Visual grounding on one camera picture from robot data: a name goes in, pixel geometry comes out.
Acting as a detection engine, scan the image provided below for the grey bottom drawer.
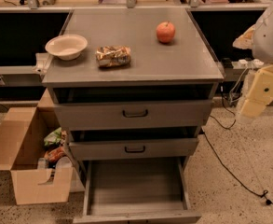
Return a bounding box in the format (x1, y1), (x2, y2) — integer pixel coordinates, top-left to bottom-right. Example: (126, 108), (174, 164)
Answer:
(73, 157), (201, 224)

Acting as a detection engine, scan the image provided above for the grey drawer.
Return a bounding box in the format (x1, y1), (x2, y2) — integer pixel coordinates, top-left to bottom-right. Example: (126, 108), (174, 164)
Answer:
(54, 100), (212, 131)
(69, 138), (198, 161)
(73, 157), (201, 224)

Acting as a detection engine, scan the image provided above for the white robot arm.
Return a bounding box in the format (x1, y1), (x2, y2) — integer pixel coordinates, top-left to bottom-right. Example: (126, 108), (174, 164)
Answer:
(232, 1), (273, 122)

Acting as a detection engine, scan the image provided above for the grey top drawer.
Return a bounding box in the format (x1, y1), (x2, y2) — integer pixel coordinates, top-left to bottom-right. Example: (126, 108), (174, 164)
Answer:
(54, 100), (212, 131)

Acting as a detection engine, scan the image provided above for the grey middle drawer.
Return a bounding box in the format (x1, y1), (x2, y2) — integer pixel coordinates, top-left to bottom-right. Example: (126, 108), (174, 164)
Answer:
(69, 138), (198, 161)

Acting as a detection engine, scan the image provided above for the grey drawer cabinet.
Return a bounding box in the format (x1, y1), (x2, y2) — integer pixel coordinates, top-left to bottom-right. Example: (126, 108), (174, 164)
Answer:
(41, 7), (225, 179)

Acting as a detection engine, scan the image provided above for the white power strip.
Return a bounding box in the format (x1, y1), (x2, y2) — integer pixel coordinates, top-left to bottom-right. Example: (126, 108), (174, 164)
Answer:
(238, 59), (264, 69)

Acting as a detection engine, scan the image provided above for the red apple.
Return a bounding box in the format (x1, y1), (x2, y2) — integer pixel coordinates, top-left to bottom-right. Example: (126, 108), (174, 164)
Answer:
(156, 21), (175, 43)

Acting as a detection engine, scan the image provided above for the shiny snack bag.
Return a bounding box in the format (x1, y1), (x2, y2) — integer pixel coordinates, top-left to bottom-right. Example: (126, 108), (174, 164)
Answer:
(95, 46), (131, 68)

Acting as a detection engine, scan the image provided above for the white bowl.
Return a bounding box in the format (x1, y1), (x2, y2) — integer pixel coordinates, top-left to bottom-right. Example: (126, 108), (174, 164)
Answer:
(45, 35), (88, 61)

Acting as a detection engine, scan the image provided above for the green snack packet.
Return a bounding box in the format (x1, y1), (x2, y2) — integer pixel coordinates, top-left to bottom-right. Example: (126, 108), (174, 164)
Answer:
(44, 128), (61, 147)

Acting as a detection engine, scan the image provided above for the orange snack packet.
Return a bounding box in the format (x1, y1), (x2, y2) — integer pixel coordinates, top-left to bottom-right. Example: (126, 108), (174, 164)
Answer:
(44, 147), (65, 162)

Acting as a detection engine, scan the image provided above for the open cardboard box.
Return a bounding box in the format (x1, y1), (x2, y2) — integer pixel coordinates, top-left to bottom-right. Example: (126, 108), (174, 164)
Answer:
(0, 92), (74, 205)

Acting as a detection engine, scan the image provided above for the black floor cable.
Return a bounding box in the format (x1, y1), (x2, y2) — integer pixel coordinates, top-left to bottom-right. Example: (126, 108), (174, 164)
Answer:
(202, 87), (273, 209)

